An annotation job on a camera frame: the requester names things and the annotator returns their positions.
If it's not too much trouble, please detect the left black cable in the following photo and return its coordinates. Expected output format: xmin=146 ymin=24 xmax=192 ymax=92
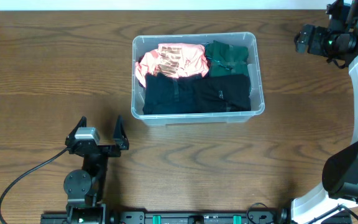
xmin=0 ymin=147 xmax=71 ymax=224

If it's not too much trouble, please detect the right black cable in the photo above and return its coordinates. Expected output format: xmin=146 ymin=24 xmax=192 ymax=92
xmin=306 ymin=203 xmax=358 ymax=224

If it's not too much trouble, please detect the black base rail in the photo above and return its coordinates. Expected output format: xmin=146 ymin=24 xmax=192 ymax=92
xmin=40 ymin=210 xmax=352 ymax=224

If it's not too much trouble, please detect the dark navy garment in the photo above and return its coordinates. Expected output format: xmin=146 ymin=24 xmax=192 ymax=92
xmin=142 ymin=73 xmax=203 ymax=115

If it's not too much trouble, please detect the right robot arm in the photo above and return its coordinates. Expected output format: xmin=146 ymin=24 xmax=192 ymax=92
xmin=277 ymin=0 xmax=358 ymax=223

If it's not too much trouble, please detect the clear plastic storage bin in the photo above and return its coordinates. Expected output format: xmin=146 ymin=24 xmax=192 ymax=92
xmin=131 ymin=32 xmax=265 ymax=126

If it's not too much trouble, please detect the black garment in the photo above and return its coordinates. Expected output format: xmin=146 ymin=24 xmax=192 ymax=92
xmin=193 ymin=74 xmax=251 ymax=113

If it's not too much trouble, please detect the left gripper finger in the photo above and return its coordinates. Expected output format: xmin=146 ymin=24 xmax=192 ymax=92
xmin=112 ymin=115 xmax=129 ymax=149
xmin=66 ymin=116 xmax=87 ymax=142

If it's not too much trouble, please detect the pink printed t-shirt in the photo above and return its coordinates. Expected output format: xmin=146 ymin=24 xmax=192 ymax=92
xmin=135 ymin=43 xmax=209 ymax=87

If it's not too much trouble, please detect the black cable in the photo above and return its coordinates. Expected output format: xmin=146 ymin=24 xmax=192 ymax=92
xmin=306 ymin=203 xmax=358 ymax=224
xmin=0 ymin=147 xmax=71 ymax=224

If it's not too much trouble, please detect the dark green garment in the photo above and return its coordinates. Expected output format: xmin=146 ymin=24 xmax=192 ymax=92
xmin=205 ymin=40 xmax=249 ymax=77

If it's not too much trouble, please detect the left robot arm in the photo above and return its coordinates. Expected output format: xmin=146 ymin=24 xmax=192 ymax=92
xmin=63 ymin=116 xmax=129 ymax=223

